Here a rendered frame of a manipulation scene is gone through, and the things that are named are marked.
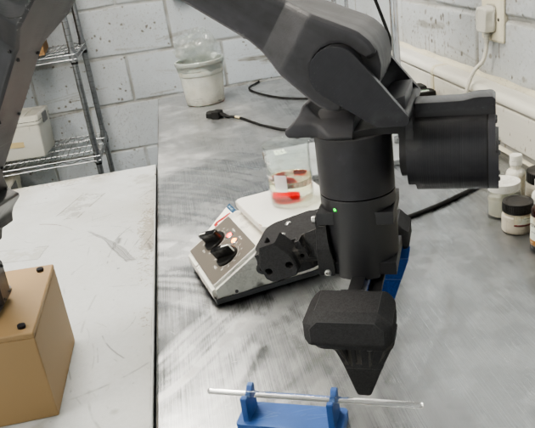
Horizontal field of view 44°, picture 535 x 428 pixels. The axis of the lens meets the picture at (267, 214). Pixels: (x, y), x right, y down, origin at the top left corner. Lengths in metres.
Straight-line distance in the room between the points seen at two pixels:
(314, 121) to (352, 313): 0.14
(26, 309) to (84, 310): 0.20
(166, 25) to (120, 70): 0.30
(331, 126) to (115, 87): 2.86
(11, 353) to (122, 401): 0.12
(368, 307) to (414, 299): 0.36
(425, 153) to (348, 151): 0.05
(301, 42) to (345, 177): 0.10
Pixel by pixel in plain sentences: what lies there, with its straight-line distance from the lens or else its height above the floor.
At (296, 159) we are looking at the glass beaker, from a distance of 0.85.
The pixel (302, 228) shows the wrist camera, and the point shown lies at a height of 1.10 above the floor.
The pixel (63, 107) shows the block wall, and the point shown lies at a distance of 3.36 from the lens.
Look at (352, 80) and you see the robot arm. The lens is 0.45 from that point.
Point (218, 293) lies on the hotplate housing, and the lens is 0.83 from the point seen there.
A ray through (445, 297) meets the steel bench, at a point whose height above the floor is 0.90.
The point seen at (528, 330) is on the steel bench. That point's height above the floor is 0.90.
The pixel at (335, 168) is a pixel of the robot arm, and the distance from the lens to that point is 0.48.
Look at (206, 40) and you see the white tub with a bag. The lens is 1.91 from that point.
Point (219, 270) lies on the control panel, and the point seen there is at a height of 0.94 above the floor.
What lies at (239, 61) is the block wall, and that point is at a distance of 3.31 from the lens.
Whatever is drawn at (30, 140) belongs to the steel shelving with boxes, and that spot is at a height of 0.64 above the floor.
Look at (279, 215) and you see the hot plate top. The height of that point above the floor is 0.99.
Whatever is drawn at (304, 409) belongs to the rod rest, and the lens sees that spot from 0.65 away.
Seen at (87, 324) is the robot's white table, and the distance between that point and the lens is 0.88.
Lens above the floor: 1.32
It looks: 22 degrees down
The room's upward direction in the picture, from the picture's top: 8 degrees counter-clockwise
